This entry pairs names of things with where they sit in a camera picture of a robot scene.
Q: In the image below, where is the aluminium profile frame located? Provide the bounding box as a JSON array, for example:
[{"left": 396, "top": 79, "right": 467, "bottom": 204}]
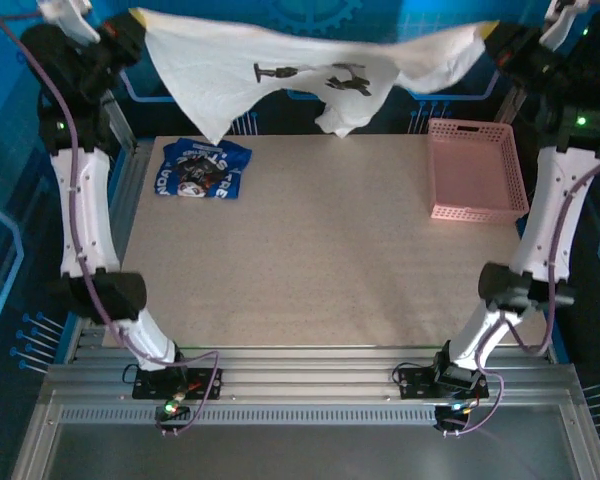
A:
[{"left": 9, "top": 343, "right": 600, "bottom": 480}]

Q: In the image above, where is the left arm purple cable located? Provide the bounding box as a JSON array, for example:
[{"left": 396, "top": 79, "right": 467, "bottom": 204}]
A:
[{"left": 0, "top": 11, "right": 222, "bottom": 437}]

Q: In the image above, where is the blue printed t-shirt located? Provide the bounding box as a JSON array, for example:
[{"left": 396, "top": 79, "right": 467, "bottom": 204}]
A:
[{"left": 153, "top": 137, "right": 254, "bottom": 201}]

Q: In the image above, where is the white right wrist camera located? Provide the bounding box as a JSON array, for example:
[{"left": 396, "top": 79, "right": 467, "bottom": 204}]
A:
[{"left": 539, "top": 0, "right": 592, "bottom": 52}]

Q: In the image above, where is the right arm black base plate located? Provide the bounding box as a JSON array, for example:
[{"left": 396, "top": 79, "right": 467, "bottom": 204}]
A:
[{"left": 396, "top": 366, "right": 491, "bottom": 401}]

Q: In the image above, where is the slotted grey cable duct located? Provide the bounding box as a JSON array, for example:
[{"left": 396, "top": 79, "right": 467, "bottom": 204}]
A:
[{"left": 58, "top": 405, "right": 570, "bottom": 428}]

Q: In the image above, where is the aluminium frame post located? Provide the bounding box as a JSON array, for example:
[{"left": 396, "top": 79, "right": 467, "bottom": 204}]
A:
[
  {"left": 98, "top": 92, "right": 140, "bottom": 155},
  {"left": 493, "top": 82, "right": 527, "bottom": 124}
]

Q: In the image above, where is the white printed t-shirt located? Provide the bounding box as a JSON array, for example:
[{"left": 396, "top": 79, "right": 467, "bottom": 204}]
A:
[{"left": 141, "top": 6, "right": 500, "bottom": 145}]

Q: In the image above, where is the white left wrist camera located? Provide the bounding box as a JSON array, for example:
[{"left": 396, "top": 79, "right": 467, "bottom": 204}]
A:
[{"left": 36, "top": 0, "right": 102, "bottom": 45}]

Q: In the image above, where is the pink plastic basket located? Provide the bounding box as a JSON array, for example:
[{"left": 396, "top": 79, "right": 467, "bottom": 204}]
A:
[{"left": 425, "top": 117, "right": 532, "bottom": 226}]

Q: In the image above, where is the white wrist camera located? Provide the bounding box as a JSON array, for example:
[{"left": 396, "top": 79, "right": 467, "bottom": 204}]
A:
[
  {"left": 36, "top": 0, "right": 102, "bottom": 45},
  {"left": 539, "top": 0, "right": 592, "bottom": 52}
]

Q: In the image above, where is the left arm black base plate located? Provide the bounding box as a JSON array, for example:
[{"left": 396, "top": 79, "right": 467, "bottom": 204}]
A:
[{"left": 131, "top": 366, "right": 224, "bottom": 401}]

